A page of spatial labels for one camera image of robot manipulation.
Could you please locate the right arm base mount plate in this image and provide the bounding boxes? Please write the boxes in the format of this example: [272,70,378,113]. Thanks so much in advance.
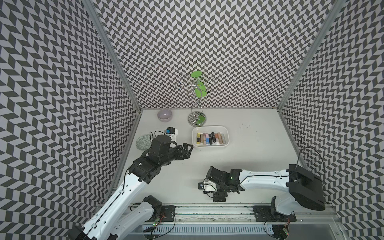
[253,205,297,223]

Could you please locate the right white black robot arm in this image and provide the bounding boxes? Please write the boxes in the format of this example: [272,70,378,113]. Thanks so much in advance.
[198,164,325,216]

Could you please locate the black lipstick with silver band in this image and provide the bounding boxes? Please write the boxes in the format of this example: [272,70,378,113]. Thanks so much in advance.
[211,132,217,143]

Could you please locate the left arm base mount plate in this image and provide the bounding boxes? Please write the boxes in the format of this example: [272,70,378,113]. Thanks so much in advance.
[147,205,176,223]

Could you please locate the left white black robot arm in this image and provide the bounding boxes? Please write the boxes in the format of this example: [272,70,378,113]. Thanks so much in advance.
[67,134,194,240]

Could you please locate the chrome stand with green leaves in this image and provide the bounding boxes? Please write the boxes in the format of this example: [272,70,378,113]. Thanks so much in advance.
[176,71,214,127]

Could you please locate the white plastic storage box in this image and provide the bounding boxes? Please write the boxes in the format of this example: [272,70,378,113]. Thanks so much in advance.
[192,126,230,149]

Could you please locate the green patterned glass plate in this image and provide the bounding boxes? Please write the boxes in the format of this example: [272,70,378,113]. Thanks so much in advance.
[135,134,153,151]

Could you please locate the aluminium front rail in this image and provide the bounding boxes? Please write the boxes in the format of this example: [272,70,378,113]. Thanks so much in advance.
[89,203,343,226]

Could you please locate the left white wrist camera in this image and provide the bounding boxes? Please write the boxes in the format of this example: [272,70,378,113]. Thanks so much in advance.
[165,127,179,141]

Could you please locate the small lilac bowl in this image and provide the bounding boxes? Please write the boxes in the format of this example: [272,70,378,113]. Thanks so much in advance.
[157,109,173,123]

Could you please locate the beige lipstick tube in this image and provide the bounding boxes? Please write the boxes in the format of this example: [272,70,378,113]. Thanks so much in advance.
[218,133,223,144]

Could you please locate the silver lipstick tube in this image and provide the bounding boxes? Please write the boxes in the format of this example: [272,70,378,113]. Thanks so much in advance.
[221,134,227,145]

